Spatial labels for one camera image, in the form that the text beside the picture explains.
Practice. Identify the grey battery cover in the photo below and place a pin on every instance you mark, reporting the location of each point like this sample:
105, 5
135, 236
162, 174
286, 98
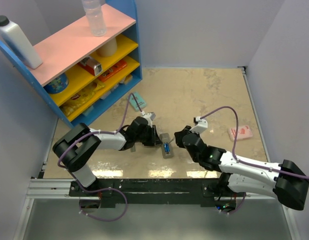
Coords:
133, 149

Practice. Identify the beige paper cup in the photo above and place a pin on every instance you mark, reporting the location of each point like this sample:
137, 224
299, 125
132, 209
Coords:
108, 49

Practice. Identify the orange flat box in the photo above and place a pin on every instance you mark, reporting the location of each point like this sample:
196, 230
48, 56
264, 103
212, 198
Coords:
117, 67

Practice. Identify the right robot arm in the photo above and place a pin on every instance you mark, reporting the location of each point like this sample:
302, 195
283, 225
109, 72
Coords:
284, 181

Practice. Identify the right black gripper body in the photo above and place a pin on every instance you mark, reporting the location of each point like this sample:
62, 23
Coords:
187, 130

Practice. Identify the blue round tin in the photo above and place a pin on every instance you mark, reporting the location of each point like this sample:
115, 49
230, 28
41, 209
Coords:
57, 85

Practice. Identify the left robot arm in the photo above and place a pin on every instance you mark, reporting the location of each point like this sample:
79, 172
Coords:
76, 147

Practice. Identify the teal card box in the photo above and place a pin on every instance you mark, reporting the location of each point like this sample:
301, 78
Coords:
137, 102

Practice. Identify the yellow chips bag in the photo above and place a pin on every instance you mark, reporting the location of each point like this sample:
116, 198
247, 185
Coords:
81, 97

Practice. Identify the white bottle black cap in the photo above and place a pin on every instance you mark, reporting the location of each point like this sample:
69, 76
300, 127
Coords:
18, 42

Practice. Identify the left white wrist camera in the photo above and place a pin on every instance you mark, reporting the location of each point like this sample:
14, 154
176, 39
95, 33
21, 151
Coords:
150, 116

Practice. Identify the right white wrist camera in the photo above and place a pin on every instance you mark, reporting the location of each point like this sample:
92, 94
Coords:
200, 125

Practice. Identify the red silver snack box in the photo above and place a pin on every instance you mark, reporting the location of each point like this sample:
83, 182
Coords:
91, 65

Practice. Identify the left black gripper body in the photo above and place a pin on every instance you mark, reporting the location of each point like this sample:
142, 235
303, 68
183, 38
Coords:
148, 139

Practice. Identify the blue wooden shelf unit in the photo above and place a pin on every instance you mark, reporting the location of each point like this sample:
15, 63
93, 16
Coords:
62, 51

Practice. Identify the pink snack packet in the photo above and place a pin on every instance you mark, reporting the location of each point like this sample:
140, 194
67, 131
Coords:
244, 132

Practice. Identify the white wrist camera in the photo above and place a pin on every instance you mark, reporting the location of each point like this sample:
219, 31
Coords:
150, 116
200, 125

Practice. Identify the white sponge on shelf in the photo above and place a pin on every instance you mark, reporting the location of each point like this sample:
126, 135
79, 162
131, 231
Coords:
126, 79

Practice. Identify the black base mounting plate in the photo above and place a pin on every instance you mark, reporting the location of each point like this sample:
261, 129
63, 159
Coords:
155, 191

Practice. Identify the grey remote control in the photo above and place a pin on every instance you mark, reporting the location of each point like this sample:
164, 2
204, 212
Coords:
165, 138

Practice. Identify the clear plastic water bottle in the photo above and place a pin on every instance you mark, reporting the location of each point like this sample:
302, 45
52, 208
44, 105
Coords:
94, 15

